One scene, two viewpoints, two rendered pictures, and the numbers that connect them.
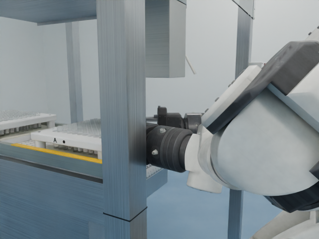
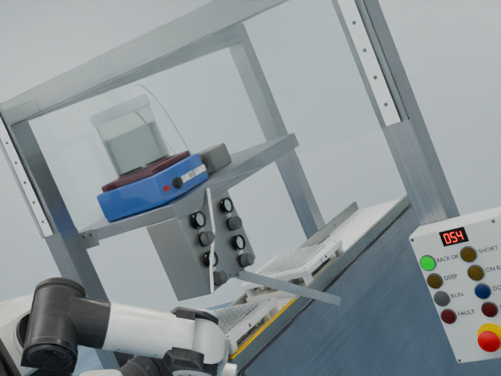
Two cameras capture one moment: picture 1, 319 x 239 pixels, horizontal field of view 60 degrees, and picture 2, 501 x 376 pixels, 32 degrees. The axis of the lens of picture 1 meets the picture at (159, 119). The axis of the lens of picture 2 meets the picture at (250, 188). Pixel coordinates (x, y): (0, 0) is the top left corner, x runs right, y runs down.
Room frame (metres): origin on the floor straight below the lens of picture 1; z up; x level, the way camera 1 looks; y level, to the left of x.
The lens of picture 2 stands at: (1.23, -2.02, 1.50)
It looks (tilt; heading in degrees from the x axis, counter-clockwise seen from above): 8 degrees down; 97
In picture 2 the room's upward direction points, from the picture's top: 23 degrees counter-clockwise
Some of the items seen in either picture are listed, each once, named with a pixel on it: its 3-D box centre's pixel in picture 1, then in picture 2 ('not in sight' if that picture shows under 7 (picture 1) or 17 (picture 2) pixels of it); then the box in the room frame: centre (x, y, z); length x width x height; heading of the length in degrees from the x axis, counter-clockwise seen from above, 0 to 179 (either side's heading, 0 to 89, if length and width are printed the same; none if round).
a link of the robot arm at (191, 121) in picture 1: (179, 128); not in sight; (0.75, -0.05, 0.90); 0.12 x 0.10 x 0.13; 93
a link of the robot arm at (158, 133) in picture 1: (151, 144); (151, 366); (0.58, 0.02, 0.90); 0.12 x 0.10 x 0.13; 53
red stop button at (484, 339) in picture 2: not in sight; (490, 338); (1.35, -0.51, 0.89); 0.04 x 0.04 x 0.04; 61
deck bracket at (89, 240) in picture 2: not in sight; (88, 239); (0.55, 0.06, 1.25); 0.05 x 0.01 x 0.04; 151
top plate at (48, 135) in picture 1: (98, 132); (219, 327); (0.75, 0.17, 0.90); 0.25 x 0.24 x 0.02; 151
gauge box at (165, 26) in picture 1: (143, 41); (203, 242); (0.82, 0.05, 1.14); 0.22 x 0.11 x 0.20; 61
